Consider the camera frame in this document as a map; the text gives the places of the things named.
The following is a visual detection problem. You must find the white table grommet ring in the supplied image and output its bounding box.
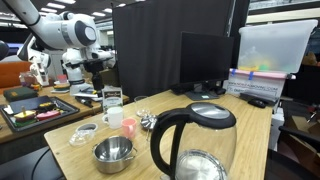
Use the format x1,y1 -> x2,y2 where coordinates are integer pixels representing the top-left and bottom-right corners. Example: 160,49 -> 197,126
75,122 -> 99,133

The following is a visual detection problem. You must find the black office chair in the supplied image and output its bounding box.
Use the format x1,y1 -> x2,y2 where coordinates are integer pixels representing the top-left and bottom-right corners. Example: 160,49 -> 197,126
264,126 -> 320,180

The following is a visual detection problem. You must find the small printed carton box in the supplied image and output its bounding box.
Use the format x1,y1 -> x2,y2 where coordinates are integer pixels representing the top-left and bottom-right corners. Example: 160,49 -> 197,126
102,86 -> 123,112

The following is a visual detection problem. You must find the clear plastic storage bin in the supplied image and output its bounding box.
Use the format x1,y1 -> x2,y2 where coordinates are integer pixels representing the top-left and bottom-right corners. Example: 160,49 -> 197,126
238,20 -> 318,73

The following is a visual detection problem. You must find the pink plastic cup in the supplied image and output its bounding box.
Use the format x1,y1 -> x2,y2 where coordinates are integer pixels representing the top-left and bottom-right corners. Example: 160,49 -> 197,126
121,118 -> 137,139

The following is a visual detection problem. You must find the glass electric kettle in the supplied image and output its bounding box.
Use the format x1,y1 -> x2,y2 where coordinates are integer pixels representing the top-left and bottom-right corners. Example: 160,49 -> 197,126
150,102 -> 237,180

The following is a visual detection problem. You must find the black computer monitor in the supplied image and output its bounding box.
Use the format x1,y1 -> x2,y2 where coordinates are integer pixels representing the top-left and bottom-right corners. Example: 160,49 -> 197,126
170,32 -> 234,101

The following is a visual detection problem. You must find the stainless steel pot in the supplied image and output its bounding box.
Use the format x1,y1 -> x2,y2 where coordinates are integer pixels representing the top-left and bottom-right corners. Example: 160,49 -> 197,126
92,136 -> 137,174

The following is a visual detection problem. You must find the black computer mouse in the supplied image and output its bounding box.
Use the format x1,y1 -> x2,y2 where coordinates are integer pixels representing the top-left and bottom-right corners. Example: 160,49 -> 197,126
248,99 -> 266,108

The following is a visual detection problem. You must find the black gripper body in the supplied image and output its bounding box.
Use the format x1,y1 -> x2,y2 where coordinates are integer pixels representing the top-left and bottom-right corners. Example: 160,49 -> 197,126
84,60 -> 103,97

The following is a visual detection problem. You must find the white ceramic mug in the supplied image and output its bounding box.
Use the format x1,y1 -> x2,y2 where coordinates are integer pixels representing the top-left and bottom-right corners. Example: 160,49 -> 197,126
102,107 -> 123,129

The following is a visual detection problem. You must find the black tray with toys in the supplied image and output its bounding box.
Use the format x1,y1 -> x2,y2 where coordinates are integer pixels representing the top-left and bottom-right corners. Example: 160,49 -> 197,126
0,96 -> 79,132

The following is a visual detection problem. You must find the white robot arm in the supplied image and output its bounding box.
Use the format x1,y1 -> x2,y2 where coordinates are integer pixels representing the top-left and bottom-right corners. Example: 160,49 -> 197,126
2,0 -> 112,97

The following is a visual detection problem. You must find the dark green case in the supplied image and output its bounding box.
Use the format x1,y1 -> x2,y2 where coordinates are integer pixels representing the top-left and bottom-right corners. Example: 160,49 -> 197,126
3,87 -> 38,102

